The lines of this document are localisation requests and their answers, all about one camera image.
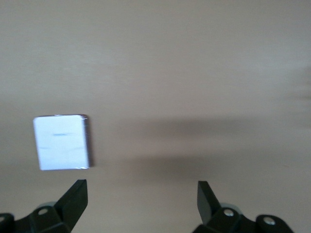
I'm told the pale lilac phone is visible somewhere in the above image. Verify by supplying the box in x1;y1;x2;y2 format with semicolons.
33;113;94;171

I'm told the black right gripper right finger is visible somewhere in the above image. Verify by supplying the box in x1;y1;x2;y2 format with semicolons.
193;181;292;233

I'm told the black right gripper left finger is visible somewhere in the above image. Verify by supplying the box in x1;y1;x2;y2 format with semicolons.
0;179;87;233

